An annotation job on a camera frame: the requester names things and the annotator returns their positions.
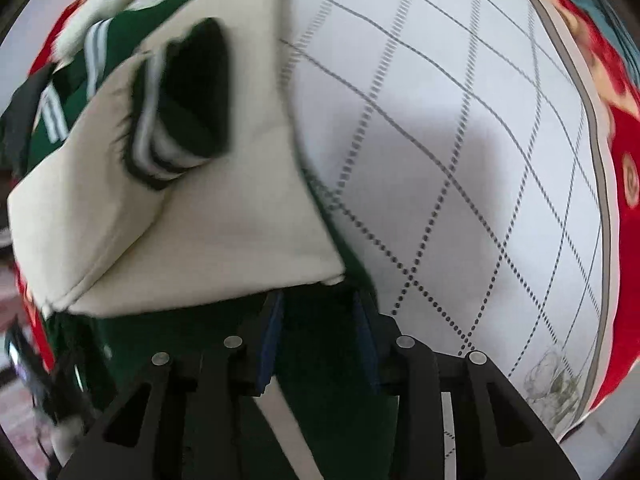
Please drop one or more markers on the dark grey cloth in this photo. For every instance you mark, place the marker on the dark grey cloth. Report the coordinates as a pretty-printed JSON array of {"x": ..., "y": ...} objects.
[{"x": 22, "y": 110}]

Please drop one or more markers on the white quilted mattress cover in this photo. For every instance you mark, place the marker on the white quilted mattress cover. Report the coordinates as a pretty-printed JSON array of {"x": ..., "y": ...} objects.
[{"x": 450, "y": 135}]

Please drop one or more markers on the red printed blanket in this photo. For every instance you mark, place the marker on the red printed blanket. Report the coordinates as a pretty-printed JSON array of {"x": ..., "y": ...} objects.
[{"x": 622, "y": 220}]

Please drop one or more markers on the green and cream jacket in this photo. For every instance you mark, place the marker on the green and cream jacket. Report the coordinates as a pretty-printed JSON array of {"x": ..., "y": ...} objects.
[{"x": 200, "y": 220}]

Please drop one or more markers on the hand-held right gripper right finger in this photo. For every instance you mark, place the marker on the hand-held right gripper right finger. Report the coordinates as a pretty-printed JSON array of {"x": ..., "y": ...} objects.
[{"x": 368, "y": 347}]

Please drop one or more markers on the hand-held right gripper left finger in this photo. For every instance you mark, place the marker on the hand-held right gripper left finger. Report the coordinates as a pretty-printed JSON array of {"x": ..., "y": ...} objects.
[{"x": 267, "y": 347}]

